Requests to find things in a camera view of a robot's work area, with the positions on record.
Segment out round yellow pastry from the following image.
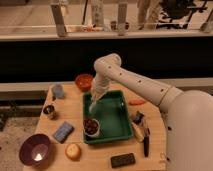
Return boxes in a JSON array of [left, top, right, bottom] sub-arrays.
[[65, 143, 81, 160]]

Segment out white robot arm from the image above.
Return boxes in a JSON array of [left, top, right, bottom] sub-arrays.
[[92, 53, 213, 171]]

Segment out orange carrot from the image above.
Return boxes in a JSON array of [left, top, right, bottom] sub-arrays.
[[128, 99, 147, 106]]

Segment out small dark blue object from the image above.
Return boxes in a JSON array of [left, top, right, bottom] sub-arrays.
[[133, 111, 144, 124]]

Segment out small metal can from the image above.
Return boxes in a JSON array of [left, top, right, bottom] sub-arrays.
[[43, 105, 56, 120]]

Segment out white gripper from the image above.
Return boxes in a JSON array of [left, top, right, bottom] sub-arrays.
[[91, 88, 106, 102]]

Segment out black rectangular block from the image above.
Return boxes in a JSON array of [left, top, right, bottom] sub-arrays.
[[111, 153, 136, 168]]

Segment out orange bowl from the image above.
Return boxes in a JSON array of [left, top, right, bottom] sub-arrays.
[[75, 74, 93, 92]]

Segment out purple bowl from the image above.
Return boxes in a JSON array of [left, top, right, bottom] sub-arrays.
[[19, 134, 51, 166]]

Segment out blue sponge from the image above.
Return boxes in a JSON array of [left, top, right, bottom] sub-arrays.
[[53, 122, 74, 143]]

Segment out yellow banana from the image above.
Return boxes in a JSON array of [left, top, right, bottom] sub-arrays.
[[132, 123, 144, 142]]

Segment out light blue cup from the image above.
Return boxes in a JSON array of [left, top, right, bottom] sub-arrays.
[[51, 84, 64, 99]]

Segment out green plastic tray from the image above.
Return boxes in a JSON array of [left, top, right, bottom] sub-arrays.
[[83, 90, 133, 145]]

